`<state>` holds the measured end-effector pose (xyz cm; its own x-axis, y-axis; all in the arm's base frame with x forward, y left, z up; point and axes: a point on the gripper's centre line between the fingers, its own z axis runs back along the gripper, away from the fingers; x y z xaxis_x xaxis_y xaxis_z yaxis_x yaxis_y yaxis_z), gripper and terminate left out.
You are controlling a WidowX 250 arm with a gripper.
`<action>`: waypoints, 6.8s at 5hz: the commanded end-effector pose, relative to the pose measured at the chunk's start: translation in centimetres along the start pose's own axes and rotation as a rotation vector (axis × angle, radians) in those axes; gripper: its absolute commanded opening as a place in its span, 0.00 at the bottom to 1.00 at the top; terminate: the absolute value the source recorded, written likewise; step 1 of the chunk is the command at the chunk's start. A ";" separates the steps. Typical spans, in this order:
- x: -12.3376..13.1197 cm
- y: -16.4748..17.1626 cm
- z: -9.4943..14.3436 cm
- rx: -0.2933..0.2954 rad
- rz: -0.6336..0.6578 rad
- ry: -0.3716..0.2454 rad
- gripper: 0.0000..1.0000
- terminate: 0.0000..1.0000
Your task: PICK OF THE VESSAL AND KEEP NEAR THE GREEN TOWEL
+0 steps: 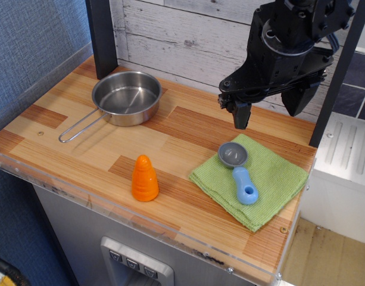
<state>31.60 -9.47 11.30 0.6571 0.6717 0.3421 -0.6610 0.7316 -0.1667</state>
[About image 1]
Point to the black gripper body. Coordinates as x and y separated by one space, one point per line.
281 53

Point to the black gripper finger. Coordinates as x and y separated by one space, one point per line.
297 98
241 114

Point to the stainless steel pot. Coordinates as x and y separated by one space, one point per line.
126 98

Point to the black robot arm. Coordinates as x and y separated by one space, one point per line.
330 17

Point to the green cloth napkin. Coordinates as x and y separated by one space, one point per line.
276 180

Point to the grey and blue scoop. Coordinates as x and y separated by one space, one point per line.
233 155

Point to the white ribbed box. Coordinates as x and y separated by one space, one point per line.
335 195

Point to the orange plastic carrot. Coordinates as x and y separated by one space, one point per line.
144 180

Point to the clear acrylic table edge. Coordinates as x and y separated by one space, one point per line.
183 227

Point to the silver dispenser panel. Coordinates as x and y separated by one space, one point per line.
127 266

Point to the yellow object with black rim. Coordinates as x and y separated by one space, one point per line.
10 275

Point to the dark right frame post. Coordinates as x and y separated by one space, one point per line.
342 66

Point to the dark frame post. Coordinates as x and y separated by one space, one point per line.
102 36
342 66

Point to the dark left frame post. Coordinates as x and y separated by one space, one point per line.
102 36

